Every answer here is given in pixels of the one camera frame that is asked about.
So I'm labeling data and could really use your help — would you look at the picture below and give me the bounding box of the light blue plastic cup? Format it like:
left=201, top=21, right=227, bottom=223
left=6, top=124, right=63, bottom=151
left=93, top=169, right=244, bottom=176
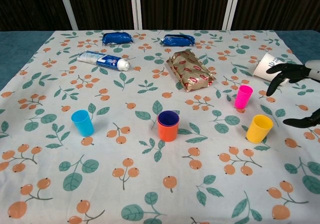
left=71, top=110, right=95, bottom=137

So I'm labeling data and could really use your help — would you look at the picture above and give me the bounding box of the orange plastic cup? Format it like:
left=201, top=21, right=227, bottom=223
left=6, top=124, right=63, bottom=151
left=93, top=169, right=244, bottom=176
left=156, top=112, right=180, bottom=142

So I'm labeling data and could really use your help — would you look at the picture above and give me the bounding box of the white paper cup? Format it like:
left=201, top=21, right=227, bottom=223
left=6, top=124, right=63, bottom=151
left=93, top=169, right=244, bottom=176
left=252, top=52, right=288, bottom=86

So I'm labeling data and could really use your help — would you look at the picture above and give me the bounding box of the white blue toothpaste tube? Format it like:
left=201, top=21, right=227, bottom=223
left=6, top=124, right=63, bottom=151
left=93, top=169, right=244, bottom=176
left=76, top=50, right=131, bottom=72

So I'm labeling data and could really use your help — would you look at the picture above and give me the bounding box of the floral tablecloth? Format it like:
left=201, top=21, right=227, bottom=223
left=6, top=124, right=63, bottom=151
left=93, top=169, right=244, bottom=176
left=0, top=30, right=320, bottom=224

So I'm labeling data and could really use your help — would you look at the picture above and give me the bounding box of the pink plastic cup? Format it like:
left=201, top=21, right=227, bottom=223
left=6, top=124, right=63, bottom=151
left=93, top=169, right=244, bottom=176
left=234, top=85, right=254, bottom=109

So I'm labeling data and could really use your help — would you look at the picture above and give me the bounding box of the yellow plastic cup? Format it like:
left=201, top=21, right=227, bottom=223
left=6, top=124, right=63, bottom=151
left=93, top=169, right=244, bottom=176
left=246, top=114, right=274, bottom=144

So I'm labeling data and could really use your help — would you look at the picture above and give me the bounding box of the gold foil snack packet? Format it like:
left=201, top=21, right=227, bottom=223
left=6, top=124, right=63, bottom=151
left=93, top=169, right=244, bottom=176
left=166, top=50, right=217, bottom=93

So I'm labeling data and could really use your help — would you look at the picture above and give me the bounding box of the dark blue plastic cup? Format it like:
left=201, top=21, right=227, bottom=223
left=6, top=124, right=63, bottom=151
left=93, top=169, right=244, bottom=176
left=157, top=110, right=180, bottom=127

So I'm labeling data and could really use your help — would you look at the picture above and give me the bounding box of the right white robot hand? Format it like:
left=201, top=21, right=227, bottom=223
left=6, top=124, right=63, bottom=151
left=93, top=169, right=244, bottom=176
left=265, top=60, right=320, bottom=130

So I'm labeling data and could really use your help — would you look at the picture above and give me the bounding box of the flat blue snack packet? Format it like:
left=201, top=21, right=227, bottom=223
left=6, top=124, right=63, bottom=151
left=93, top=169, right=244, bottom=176
left=160, top=34, right=196, bottom=47

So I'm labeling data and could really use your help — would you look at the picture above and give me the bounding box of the plump blue snack packet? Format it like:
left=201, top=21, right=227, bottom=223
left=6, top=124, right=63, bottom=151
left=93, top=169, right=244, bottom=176
left=102, top=32, right=135, bottom=46

